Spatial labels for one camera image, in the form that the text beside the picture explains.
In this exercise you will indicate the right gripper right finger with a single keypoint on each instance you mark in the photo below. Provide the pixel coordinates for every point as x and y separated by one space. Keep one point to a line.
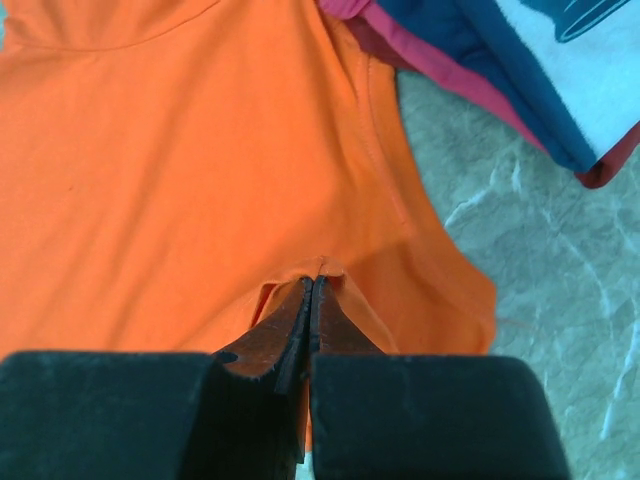
342 357

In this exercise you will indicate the pink folded shirt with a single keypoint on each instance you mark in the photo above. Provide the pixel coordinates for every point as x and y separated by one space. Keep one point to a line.
403 42

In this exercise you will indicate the red folded shirt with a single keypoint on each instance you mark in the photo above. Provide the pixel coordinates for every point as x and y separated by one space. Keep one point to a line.
610 165

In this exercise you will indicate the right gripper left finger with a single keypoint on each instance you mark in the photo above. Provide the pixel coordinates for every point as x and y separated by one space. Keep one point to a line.
263 403

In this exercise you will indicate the orange t shirt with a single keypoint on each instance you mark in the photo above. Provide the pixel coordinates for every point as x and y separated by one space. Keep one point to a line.
168 167

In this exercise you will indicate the blue cartoon print shirt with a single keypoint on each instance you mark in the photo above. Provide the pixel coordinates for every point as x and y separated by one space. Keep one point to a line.
569 68

